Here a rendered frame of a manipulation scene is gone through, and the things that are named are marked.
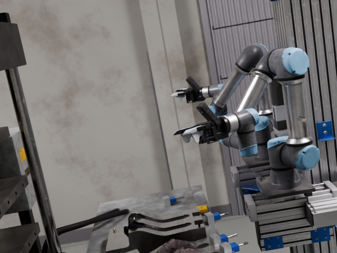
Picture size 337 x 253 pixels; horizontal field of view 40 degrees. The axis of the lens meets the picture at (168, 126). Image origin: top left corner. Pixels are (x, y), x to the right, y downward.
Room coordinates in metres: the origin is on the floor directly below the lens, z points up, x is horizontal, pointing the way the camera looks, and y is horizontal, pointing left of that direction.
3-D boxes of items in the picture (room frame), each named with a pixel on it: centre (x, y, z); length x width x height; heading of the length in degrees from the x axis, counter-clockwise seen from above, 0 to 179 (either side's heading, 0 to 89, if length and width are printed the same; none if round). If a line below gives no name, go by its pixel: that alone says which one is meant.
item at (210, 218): (2.36, -0.18, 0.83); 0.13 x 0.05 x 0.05; 104
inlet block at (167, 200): (2.73, 0.05, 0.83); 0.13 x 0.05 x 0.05; 99
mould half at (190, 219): (2.24, 0.16, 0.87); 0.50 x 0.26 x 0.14; 91
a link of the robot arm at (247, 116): (1.87, -0.31, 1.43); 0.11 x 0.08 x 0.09; 114
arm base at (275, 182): (2.10, -0.50, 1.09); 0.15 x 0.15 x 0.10
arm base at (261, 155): (2.59, -0.52, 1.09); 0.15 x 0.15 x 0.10
